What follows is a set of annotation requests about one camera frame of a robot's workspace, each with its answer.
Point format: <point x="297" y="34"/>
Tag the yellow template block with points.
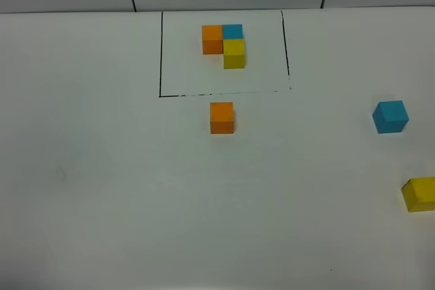
<point x="234" y="53"/>

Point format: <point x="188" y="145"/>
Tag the orange template block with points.
<point x="212" y="39"/>

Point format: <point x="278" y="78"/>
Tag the blue template block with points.
<point x="232" y="31"/>

